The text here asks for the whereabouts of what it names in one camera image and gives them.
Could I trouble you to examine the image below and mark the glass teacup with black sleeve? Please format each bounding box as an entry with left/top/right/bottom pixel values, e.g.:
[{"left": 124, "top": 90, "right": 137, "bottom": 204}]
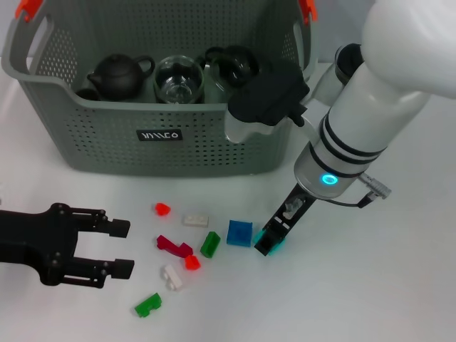
[
  {"left": 204, "top": 45, "right": 263, "bottom": 97},
  {"left": 152, "top": 55, "right": 207, "bottom": 105}
]

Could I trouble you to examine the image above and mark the white two-stud brick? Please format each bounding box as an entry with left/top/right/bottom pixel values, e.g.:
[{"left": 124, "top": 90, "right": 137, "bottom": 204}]
[{"left": 160, "top": 264, "right": 185, "bottom": 291}]

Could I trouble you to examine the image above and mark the white two-stud flat plate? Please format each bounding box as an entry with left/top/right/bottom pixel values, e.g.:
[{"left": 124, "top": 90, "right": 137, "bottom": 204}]
[{"left": 183, "top": 213, "right": 210, "bottom": 228}]

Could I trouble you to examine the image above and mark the green two-stud brick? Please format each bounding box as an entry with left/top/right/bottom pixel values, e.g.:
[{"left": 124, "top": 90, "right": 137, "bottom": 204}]
[{"left": 134, "top": 292, "right": 163, "bottom": 318}]

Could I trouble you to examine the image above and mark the orange bin handle latch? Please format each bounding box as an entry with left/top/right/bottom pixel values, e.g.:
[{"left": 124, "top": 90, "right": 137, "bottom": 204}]
[
  {"left": 298, "top": 0, "right": 318, "bottom": 24},
  {"left": 14, "top": 0, "right": 43, "bottom": 21}
]

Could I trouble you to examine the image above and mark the blue square plate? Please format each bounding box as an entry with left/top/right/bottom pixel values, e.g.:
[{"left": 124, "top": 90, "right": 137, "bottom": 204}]
[{"left": 226, "top": 219, "right": 254, "bottom": 247}]

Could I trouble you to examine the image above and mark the dark clay teapot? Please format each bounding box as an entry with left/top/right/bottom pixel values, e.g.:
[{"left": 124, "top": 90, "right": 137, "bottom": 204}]
[{"left": 87, "top": 53, "right": 157, "bottom": 103}]

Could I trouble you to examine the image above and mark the grey perforated storage bin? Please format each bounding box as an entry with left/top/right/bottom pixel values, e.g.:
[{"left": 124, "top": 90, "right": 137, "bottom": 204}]
[{"left": 0, "top": 0, "right": 319, "bottom": 178}]

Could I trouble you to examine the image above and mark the green slope block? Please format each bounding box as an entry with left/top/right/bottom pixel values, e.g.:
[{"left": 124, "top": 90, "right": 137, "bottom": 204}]
[{"left": 199, "top": 231, "right": 222, "bottom": 258}]

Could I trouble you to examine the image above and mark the glass carafe with black handle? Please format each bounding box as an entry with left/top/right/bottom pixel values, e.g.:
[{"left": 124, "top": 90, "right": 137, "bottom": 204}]
[{"left": 309, "top": 44, "right": 366, "bottom": 108}]

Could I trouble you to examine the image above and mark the dark red curved block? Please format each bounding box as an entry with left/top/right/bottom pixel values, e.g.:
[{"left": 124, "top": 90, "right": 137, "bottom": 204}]
[{"left": 155, "top": 234, "right": 195, "bottom": 258}]

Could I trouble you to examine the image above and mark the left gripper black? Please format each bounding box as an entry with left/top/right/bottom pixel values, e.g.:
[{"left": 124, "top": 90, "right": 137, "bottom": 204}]
[{"left": 0, "top": 202, "right": 135, "bottom": 289}]

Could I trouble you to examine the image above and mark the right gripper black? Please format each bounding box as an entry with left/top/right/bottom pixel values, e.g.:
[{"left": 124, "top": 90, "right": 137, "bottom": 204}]
[{"left": 255, "top": 183, "right": 318, "bottom": 257}]

